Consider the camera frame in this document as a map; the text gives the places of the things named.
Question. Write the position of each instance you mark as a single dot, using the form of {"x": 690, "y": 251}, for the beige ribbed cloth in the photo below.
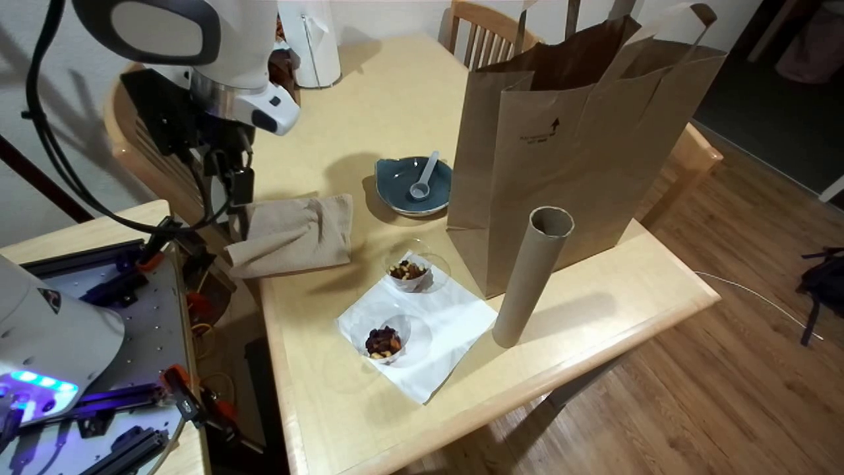
{"x": 295, "y": 236}

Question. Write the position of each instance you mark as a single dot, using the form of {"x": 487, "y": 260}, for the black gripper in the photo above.
{"x": 222, "y": 152}

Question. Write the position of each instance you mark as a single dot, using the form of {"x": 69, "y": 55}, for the wooden chair beside robot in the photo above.
{"x": 146, "y": 123}

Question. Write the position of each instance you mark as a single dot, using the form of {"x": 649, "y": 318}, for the orange black clamp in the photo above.
{"x": 198, "y": 404}

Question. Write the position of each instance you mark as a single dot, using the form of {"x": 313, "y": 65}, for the blue ceramic bowl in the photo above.
{"x": 397, "y": 177}

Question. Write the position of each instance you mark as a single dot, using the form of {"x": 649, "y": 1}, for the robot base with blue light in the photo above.
{"x": 55, "y": 346}

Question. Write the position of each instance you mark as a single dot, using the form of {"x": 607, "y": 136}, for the brown paper bag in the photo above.
{"x": 581, "y": 125}

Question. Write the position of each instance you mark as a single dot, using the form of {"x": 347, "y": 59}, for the clear cup with snacks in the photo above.
{"x": 415, "y": 271}
{"x": 397, "y": 340}

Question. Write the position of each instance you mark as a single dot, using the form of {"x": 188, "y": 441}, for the white paper napkin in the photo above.
{"x": 454, "y": 318}

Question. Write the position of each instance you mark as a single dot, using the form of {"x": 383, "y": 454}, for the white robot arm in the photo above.
{"x": 226, "y": 45}

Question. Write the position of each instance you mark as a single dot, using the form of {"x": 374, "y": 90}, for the white plastic spoon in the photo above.
{"x": 421, "y": 189}

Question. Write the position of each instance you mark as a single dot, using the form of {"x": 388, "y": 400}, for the wooden chair behind table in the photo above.
{"x": 482, "y": 36}

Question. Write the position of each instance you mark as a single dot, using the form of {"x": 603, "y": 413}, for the cardboard tube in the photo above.
{"x": 541, "y": 244}

